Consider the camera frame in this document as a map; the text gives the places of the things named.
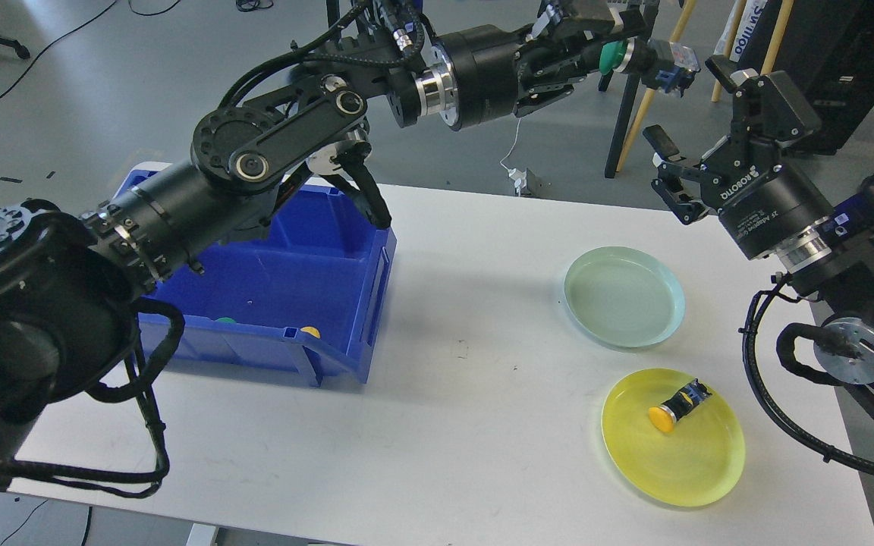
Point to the green push button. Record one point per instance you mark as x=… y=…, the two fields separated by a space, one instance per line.
x=664 y=66

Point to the light green plate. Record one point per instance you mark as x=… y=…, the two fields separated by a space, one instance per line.
x=623 y=298

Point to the yellow button at bin front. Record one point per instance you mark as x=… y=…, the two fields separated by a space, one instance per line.
x=311 y=330

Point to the yellow push button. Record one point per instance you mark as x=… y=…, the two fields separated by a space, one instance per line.
x=667 y=414

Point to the wooden easel legs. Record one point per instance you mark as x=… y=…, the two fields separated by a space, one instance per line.
x=735 y=38

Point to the blue plastic bin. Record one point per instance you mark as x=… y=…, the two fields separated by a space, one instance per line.
x=322 y=264

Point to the black stand legs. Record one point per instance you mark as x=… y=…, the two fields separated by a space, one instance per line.
x=650 y=11

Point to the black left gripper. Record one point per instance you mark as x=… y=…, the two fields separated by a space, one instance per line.
x=497 y=73

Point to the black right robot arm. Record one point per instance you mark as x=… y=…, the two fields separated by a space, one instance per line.
x=834 y=261

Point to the black cabinet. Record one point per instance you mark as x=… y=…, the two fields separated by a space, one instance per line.
x=828 y=50

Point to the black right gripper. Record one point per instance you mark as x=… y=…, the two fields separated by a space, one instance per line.
x=760 y=197

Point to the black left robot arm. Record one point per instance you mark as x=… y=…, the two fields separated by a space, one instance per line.
x=76 y=314

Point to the yellow plate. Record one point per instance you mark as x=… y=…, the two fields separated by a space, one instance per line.
x=695 y=465

